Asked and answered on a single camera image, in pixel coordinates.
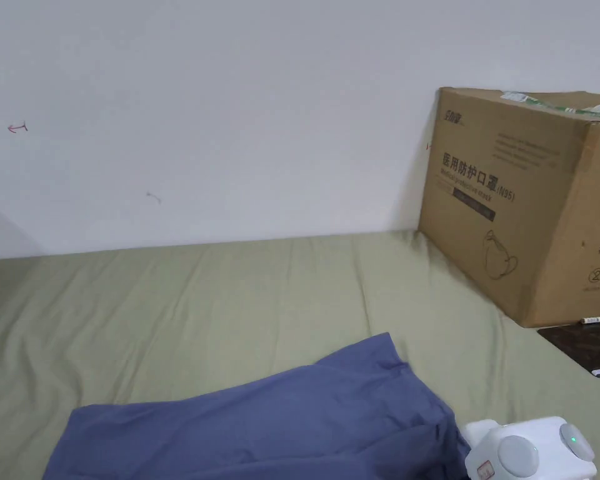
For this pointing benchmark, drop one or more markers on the bed with pale green sheet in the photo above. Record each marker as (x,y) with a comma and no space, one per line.
(180,310)

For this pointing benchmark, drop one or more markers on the blue garment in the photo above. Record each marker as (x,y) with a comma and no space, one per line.
(260,425)

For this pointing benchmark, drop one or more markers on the brown cardboard carton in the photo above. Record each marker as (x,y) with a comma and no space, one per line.
(525,210)

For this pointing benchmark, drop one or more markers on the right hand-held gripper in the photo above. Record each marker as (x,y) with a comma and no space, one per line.
(525,450)

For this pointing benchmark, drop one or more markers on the dark mat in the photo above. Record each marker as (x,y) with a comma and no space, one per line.
(587,347)

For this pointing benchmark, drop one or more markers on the small white battery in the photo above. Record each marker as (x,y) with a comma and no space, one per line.
(591,319)

